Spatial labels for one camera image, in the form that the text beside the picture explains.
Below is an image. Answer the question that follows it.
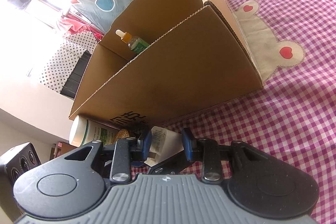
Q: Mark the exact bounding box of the green dropper bottle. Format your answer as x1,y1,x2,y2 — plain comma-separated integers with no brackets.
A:
115,30,150,55

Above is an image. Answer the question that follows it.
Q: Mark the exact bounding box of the gold lidded round jar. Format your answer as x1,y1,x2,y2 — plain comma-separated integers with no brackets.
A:
114,129,130,140

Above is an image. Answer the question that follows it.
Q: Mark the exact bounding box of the white green-label supplement bottle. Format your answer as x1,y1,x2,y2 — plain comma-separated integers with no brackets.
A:
69,115,119,147

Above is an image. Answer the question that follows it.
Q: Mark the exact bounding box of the large open cardboard box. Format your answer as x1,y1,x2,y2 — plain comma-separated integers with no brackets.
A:
70,15,263,127

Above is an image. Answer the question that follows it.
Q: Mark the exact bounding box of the polka dot white cloth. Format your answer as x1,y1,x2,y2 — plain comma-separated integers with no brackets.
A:
38,31,97,93

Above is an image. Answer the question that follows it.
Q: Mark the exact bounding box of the pink red cloth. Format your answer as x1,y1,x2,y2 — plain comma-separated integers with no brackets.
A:
57,16,104,40

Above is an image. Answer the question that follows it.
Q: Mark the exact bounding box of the purple checkered bed sheet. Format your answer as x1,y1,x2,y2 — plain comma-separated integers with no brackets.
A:
131,0,336,223

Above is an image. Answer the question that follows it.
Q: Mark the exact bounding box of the black camera device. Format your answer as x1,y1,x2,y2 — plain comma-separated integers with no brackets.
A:
0,141,42,222

